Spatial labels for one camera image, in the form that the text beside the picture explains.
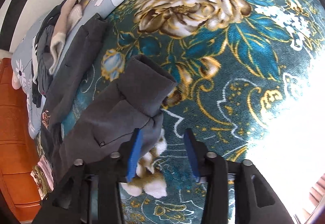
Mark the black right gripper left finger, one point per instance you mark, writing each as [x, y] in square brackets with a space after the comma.
[70, 201]

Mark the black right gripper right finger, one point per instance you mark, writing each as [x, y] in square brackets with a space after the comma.
[255, 200]

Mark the dark grey fleece pants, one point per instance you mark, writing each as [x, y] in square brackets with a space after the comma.
[131, 101]

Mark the grey black clothes pile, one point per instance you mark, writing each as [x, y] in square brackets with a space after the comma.
[42, 58]

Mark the orange wooden headboard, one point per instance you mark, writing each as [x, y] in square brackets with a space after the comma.
[18, 150]

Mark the pink floral pillow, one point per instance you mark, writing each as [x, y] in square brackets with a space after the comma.
[16, 84]

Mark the teal floral bed blanket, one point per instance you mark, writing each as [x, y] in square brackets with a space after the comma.
[250, 85]

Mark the beige cream knit sweater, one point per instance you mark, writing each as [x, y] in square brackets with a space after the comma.
[71, 13]

